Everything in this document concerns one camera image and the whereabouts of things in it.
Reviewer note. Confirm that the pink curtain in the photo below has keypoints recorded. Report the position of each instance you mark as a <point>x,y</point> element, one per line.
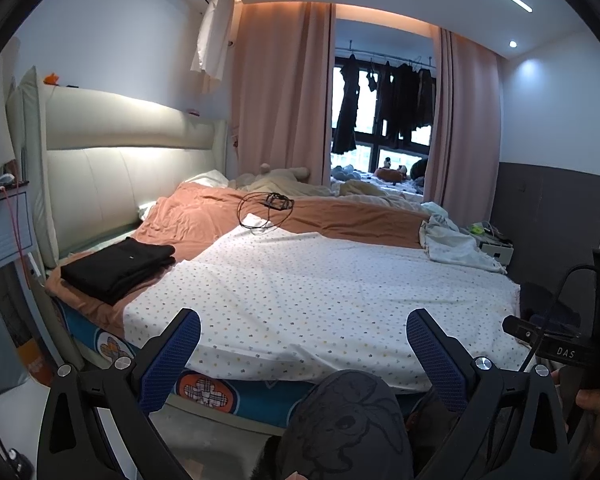
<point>280,95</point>
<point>465,125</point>

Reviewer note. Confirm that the black long-sleeved shirt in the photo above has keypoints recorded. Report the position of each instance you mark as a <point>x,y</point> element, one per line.
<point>115,270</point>

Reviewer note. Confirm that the green item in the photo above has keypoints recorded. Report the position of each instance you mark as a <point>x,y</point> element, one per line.
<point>477,228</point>

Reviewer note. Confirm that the beige upholstered bed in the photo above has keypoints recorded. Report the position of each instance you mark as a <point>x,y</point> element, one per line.
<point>105,185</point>

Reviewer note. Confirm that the beige blanket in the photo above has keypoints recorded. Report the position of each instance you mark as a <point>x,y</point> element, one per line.
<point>370,190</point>

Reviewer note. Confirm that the person's leg in grey pants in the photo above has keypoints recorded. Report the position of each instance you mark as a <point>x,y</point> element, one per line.
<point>340,420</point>

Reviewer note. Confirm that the small dark hanging garment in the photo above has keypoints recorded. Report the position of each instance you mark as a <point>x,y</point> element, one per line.
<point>371,77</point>

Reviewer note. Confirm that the clothes rail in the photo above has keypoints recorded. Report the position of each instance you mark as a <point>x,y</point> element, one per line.
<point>390,55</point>

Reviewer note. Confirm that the brown hanging jacket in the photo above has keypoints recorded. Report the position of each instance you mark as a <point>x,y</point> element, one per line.
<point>425,100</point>

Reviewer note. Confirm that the blue plush toy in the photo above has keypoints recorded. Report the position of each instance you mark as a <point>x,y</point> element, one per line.
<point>345,172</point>

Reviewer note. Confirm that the long black hanging coat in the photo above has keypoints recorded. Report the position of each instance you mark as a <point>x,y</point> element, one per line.
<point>345,110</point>

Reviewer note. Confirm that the white floral bed sheet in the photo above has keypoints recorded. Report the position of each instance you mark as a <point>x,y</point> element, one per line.
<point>305,300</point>

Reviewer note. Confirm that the beige plush toy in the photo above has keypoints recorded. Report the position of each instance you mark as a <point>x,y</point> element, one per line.
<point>275,180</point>

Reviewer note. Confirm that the white pillow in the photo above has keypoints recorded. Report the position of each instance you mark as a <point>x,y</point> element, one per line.
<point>207,180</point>

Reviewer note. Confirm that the brown plush toy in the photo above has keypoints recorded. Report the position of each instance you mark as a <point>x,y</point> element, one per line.
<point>387,174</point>

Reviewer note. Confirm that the dark hanging jacket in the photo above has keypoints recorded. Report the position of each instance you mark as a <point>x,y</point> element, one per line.
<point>400,105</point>

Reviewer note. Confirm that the small orange toy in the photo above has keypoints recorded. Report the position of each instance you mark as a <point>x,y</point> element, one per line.
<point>51,79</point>

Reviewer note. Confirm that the orange box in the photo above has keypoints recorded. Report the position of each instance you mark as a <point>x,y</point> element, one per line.
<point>35,362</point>

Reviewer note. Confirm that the orange blanket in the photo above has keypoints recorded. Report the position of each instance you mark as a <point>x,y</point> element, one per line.
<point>190,210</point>

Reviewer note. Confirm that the pale crumpled blanket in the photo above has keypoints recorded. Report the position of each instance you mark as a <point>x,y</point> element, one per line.
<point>455,250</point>

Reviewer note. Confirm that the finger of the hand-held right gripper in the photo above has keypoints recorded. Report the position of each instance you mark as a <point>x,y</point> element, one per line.
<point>555,322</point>
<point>520,329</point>

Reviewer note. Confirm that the dark framed window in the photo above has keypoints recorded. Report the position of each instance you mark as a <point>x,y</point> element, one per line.
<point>375,152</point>

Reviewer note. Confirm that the white bedside drawer unit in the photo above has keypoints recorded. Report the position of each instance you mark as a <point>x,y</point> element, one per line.
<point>5,230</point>

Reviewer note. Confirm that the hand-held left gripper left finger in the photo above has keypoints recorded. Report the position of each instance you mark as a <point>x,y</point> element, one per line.
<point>172,355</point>

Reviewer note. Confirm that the black chair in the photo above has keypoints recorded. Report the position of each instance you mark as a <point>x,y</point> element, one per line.
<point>545,300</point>

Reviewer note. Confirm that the white nightstand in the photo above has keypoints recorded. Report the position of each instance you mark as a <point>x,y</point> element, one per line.
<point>495,252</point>

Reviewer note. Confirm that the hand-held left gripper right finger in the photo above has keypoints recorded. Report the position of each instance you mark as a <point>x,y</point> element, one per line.
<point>432,355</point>

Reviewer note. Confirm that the person's right hand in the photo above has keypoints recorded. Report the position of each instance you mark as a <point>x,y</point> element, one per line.
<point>595,400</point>

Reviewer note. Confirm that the white hanging cloth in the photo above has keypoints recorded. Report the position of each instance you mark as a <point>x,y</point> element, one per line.
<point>212,35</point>

